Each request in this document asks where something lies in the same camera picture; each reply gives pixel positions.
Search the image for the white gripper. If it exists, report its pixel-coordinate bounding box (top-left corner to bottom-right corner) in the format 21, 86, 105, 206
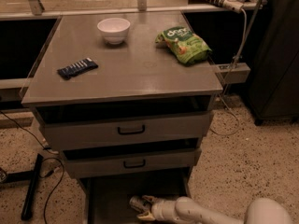
137, 195, 178, 222

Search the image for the silver 7up soda can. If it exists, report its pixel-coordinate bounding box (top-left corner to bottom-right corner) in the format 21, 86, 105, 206
129, 196, 151, 214

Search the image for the bottom open drawer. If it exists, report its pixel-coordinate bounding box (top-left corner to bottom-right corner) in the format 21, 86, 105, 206
83, 169, 191, 224

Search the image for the middle grey drawer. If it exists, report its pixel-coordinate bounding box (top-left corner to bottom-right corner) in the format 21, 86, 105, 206
64, 148, 201, 178

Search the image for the grey drawer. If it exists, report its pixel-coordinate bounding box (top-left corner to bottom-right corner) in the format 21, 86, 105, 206
40, 112, 213, 151
64, 148, 201, 178

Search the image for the top grey drawer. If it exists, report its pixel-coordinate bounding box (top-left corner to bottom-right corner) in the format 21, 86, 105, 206
40, 112, 213, 151

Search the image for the grey drawer cabinet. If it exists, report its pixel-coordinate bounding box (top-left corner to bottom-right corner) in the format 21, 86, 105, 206
21, 11, 224, 224

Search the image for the black floor stand base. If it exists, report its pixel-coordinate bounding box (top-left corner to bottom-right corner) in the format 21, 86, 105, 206
0, 154, 43, 221

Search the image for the dark blue snack bar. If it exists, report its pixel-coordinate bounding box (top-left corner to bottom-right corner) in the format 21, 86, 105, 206
57, 58, 99, 80

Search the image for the green chip bag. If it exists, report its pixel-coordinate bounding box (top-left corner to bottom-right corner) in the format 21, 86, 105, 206
155, 26, 212, 65

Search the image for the dark cabinet at right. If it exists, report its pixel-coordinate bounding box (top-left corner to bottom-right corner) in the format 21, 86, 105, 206
245, 0, 299, 126

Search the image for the white ceramic bowl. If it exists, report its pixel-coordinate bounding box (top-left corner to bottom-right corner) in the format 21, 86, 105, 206
97, 18, 131, 45

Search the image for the black floor cable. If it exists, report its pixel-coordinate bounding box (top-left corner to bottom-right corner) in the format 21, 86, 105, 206
0, 109, 65, 224

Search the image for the grey side bracket shelf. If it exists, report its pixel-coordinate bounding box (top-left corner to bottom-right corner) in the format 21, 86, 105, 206
212, 63, 250, 85

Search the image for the white cable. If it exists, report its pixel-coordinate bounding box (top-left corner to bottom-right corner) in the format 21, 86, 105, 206
208, 8, 249, 137

